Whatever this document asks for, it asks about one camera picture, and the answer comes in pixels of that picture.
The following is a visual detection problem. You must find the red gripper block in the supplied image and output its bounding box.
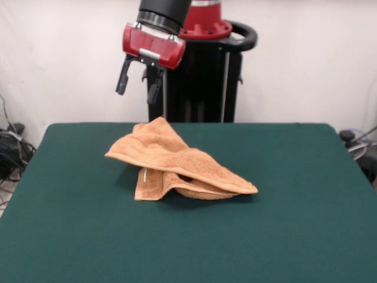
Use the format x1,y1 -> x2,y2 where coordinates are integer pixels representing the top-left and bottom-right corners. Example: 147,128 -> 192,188
115,22 -> 187,106

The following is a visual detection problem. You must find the tan terry towel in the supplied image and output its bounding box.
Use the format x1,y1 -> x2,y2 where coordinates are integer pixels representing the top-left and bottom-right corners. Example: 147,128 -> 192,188
104,116 -> 259,202

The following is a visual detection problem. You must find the dark green table cloth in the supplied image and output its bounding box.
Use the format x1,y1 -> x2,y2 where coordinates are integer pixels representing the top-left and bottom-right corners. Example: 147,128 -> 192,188
0,122 -> 377,283

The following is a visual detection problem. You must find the black round base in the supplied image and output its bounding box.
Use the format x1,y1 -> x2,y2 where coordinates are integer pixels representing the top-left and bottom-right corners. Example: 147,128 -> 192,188
347,140 -> 377,183

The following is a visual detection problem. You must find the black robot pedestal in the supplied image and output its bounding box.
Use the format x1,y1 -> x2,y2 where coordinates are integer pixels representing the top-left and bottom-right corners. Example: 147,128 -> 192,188
141,19 -> 259,123

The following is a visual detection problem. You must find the black cable tangle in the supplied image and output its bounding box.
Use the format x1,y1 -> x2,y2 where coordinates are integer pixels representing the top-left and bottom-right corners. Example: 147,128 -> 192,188
0,94 -> 38,210

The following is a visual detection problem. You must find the blue cable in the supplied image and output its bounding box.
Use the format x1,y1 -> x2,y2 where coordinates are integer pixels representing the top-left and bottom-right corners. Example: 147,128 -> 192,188
343,126 -> 377,145

